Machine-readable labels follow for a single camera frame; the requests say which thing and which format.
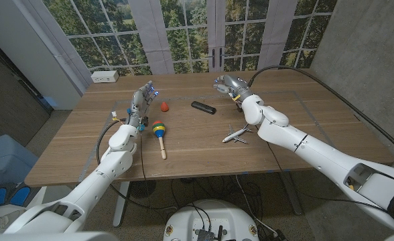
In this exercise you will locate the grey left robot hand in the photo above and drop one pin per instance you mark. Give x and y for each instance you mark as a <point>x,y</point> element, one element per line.
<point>139,105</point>

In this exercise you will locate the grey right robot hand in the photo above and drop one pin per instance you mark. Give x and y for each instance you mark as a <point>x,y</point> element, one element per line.
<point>235,85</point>

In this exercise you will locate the black TV remote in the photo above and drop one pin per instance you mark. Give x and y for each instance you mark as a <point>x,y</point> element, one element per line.
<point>203,107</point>

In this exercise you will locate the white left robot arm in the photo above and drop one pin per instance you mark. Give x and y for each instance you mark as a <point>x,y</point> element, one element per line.
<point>89,182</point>

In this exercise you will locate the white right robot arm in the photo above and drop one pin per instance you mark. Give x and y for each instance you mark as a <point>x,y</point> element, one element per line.
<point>317,150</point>

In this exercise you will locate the red toy strawberry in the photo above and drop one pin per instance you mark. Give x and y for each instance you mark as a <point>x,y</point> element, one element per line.
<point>164,107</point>

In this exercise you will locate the colourful wooden maraca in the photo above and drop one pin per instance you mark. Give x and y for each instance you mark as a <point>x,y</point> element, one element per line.
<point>159,130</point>

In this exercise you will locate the white toy airplane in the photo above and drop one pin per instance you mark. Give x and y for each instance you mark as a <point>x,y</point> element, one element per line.
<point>234,135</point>

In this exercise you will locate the white power strip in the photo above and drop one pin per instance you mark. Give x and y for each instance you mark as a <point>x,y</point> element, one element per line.
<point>104,76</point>

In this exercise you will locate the printed window backdrop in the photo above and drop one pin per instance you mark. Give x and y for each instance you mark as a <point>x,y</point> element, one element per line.
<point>190,33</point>

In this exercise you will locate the round black floor fan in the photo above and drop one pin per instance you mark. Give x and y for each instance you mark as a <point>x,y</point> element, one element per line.
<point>142,189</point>

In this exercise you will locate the white table leg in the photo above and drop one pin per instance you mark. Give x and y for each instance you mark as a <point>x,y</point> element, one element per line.
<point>120,207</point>

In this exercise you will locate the grey table leg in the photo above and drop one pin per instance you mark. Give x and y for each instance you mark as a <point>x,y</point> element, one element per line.
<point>292,197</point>

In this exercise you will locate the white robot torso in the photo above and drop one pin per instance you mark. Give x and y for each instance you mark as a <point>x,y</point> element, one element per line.
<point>210,217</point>

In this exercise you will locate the blue-grey upholstered seat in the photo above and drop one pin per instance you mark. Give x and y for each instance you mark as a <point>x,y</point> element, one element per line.
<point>2,160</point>

